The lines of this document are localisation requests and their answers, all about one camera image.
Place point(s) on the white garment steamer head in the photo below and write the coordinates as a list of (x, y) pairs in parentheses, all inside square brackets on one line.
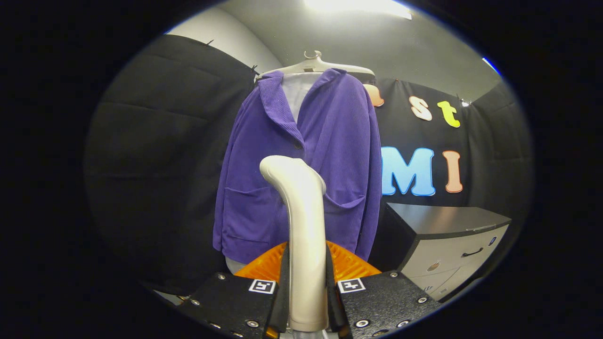
[(306, 235)]

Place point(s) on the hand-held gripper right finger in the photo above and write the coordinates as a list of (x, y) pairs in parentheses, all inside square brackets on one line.
[(332, 301)]

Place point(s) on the grey drawer cabinet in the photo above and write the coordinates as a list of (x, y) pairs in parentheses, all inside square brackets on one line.
[(443, 235)]

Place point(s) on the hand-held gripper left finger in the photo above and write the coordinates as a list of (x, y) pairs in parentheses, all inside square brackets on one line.
[(283, 301)]

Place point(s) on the purple jacket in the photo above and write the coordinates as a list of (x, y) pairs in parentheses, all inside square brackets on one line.
[(264, 179)]

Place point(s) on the large ceiling light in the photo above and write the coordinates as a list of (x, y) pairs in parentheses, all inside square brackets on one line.
[(358, 7)]

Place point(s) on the beige clothes hanger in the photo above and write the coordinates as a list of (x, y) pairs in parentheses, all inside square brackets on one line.
[(320, 67)]

